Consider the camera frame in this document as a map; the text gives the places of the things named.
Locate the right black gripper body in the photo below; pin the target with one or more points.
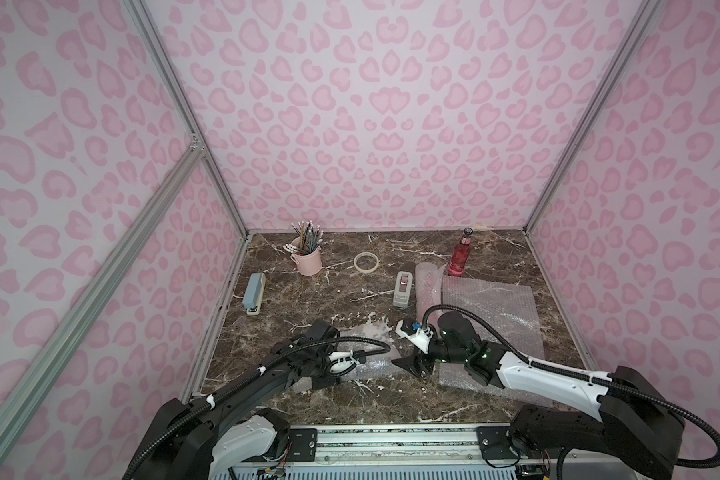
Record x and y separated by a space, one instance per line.
424 358

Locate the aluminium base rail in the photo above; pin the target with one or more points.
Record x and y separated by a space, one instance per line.
408 451

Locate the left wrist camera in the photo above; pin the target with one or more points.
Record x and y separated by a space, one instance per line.
340 362

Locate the grey stapler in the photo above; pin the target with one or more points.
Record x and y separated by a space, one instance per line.
253 296

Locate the white tape dispenser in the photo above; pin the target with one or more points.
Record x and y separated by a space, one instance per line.
402 289

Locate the pink pencil cup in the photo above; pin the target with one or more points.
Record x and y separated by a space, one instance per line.
308 260

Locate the tape roll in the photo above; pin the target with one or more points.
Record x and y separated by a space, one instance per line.
366 262

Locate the red bottle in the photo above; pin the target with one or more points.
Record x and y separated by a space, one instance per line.
461 253

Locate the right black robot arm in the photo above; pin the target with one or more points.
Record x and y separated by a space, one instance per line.
618 413

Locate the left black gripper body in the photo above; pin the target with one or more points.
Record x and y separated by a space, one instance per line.
325 365

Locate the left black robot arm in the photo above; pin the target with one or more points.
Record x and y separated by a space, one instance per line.
196 439

